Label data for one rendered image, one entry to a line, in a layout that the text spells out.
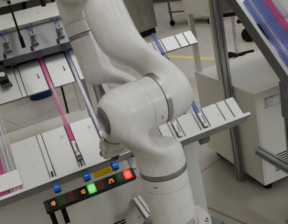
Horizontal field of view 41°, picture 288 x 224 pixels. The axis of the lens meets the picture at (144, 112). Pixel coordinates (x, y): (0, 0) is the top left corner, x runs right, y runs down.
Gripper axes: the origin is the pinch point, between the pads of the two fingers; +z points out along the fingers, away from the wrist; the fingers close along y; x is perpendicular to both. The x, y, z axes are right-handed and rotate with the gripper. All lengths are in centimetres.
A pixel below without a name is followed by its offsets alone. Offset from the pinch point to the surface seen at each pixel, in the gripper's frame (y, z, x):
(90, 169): -8.7, 10.3, 2.1
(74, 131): -8.6, 10.1, 18.6
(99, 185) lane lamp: -7.7, 11.1, -4.6
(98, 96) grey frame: 11, 38, 46
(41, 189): -27.1, 12.3, 2.2
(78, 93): 7, 71, 71
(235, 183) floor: 78, 98, -8
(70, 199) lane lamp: -18.9, 11.1, -5.5
